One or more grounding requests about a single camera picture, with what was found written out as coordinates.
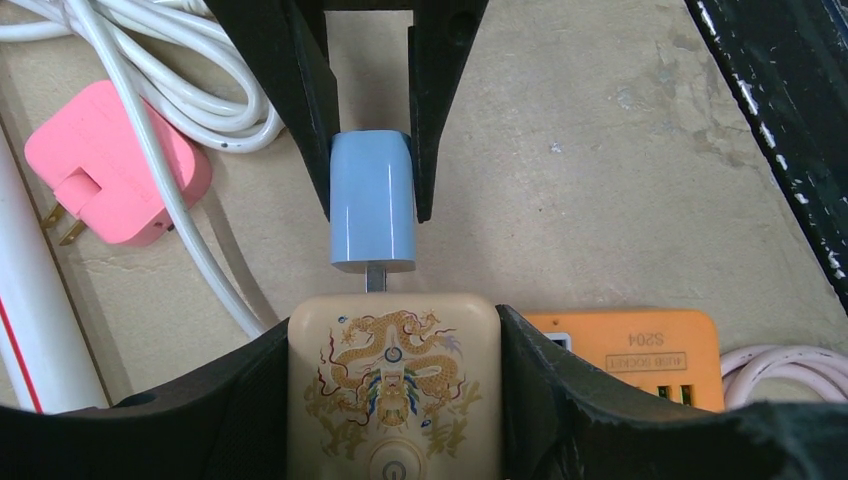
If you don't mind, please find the pink square charger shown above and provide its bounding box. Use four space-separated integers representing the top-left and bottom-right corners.
24 80 173 247

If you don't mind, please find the orange power strip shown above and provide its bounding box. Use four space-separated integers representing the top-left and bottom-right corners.
0 0 727 413

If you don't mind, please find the beige cube socket adapter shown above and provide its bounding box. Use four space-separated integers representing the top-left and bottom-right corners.
286 293 505 479

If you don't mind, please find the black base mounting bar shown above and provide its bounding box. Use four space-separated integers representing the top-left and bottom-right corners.
686 0 847 303

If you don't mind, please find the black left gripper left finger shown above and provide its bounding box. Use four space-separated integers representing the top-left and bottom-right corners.
1 322 288 479

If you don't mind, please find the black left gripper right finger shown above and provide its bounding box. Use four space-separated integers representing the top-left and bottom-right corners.
497 305 847 479

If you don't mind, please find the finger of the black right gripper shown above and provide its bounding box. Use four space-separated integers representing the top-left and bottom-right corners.
408 0 489 223
207 0 340 214

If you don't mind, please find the blue square charger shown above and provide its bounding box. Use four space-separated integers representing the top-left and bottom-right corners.
330 130 417 293

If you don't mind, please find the white PVC pipe frame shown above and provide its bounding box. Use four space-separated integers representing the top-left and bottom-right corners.
1 136 109 414

